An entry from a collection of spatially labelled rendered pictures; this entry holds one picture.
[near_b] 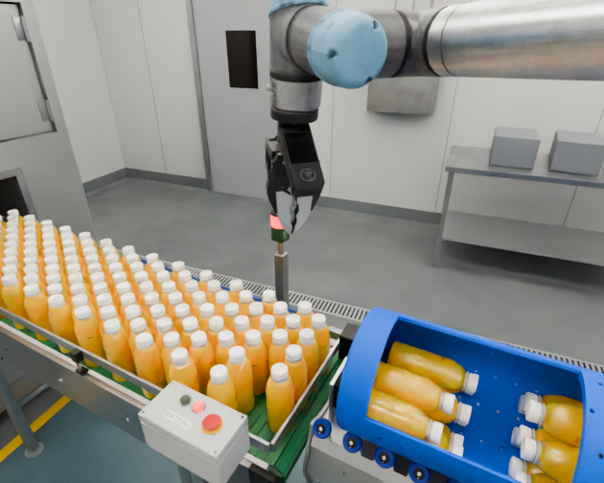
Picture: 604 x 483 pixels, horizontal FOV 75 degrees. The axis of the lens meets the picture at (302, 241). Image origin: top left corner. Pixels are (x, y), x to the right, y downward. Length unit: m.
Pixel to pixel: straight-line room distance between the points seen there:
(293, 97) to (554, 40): 0.31
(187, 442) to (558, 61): 0.79
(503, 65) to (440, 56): 0.08
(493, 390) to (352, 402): 0.38
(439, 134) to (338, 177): 1.12
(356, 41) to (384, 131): 3.70
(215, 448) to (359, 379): 0.30
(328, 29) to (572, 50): 0.22
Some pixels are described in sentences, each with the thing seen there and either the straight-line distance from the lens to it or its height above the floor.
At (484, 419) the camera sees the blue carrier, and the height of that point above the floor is 0.98.
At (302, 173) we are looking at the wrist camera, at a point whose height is 1.60.
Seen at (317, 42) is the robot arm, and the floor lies 1.77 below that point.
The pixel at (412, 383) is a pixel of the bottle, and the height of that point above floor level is 1.14.
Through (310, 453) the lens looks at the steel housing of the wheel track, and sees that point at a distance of 1.07.
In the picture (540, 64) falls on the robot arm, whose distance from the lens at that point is 0.43.
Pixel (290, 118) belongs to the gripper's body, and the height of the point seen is 1.67.
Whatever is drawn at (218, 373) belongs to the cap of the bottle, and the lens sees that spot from 0.96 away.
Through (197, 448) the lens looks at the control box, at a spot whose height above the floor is 1.10.
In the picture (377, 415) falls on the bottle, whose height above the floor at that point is 1.11.
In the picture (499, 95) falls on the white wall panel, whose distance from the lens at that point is 4.01.
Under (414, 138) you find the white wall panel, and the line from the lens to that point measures 4.10.
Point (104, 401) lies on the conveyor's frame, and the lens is 1.35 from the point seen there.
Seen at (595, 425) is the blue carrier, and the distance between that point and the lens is 0.84.
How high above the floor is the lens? 1.77
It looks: 28 degrees down
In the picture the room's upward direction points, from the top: straight up
